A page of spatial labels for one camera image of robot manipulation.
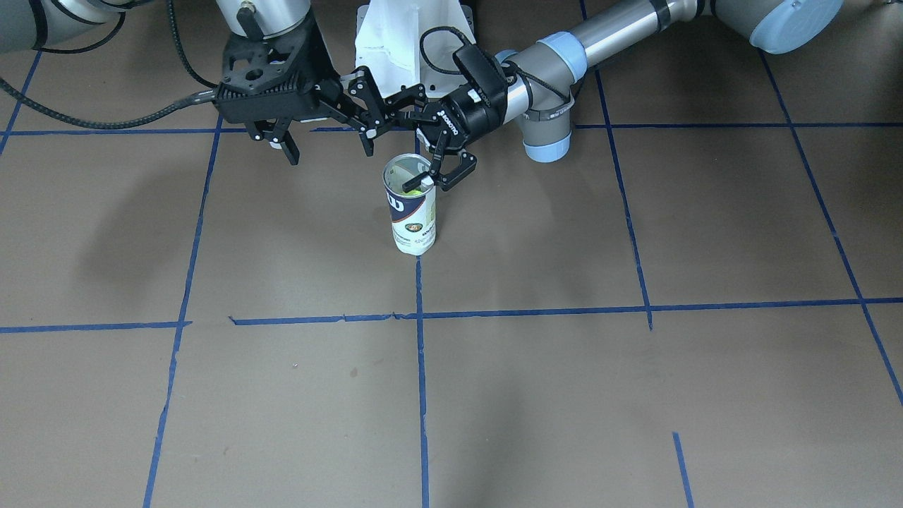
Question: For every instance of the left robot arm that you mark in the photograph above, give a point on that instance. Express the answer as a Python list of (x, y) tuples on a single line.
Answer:
[(534, 87)]

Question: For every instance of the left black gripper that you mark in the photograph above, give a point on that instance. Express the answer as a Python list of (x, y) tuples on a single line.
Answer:
[(467, 118)]

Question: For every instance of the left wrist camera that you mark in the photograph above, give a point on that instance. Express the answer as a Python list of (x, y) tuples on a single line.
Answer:
[(483, 72)]

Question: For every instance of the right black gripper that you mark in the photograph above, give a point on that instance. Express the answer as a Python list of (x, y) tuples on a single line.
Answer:
[(326, 76)]

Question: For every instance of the white mounting post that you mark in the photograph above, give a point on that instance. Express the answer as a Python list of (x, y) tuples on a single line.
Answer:
[(388, 41)]

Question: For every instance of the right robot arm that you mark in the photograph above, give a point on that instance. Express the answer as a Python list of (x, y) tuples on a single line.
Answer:
[(76, 27)]

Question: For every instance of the clear tennis ball can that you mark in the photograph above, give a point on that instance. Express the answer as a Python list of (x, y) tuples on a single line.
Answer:
[(413, 217)]

